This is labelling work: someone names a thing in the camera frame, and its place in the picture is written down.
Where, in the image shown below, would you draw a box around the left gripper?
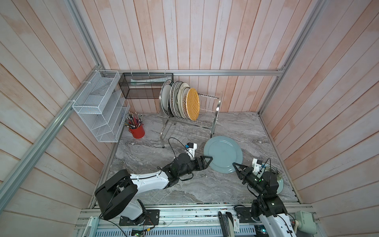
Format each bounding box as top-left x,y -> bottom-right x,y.
178,155 -> 213,177

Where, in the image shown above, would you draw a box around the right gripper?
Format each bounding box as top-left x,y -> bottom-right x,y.
233,161 -> 265,197

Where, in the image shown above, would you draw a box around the grey-green round plate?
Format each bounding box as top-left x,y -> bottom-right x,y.
203,136 -> 243,174

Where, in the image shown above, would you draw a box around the steel two-tier dish rack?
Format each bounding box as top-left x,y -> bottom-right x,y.
158,93 -> 222,147

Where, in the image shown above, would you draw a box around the yellow woven round plate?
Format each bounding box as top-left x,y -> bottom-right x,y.
186,88 -> 200,120

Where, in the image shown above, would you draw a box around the small orange sunburst plate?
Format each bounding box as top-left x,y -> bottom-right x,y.
182,87 -> 190,119

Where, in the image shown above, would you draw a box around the white plate green characters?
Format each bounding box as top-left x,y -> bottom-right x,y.
174,81 -> 182,118

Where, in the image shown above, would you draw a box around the cream floral plate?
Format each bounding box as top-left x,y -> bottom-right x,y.
177,82 -> 189,119

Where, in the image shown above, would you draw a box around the green rim white plate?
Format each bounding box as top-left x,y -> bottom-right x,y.
159,79 -> 173,116

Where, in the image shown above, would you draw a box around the large orange sunburst plate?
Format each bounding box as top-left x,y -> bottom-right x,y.
169,81 -> 179,118

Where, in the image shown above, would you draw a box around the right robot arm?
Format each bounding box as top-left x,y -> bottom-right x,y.
233,163 -> 296,237

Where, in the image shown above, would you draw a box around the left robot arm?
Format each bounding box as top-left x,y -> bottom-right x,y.
95,153 -> 213,225

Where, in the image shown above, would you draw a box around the light green floral plate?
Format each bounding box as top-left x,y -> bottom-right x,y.
266,165 -> 284,194

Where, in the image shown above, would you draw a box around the red pencil cup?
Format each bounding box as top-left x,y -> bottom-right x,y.
129,124 -> 145,139

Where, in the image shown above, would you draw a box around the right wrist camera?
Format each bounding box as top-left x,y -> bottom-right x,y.
252,158 -> 263,176

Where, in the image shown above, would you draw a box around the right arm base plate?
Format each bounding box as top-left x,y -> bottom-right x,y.
234,205 -> 260,223

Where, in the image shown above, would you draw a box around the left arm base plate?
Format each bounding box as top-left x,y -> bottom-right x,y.
119,209 -> 160,226

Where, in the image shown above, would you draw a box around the white box camera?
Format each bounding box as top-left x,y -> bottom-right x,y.
293,211 -> 317,235

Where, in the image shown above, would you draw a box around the black mesh wall basket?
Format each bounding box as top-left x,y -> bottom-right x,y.
118,72 -> 173,99

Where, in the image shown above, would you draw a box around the white wire wall shelf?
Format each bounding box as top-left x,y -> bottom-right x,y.
73,70 -> 130,143

